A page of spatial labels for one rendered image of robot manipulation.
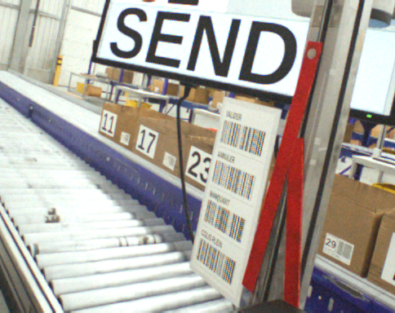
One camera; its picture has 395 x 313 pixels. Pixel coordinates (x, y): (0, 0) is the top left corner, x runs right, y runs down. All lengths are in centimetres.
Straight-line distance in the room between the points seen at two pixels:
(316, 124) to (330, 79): 4
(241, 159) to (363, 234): 66
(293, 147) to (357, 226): 69
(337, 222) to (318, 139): 72
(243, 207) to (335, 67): 16
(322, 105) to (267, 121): 6
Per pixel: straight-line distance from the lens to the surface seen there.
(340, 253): 108
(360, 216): 104
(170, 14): 62
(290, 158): 37
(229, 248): 43
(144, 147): 179
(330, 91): 36
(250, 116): 41
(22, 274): 110
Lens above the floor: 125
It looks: 3 degrees down
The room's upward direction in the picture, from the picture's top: 12 degrees clockwise
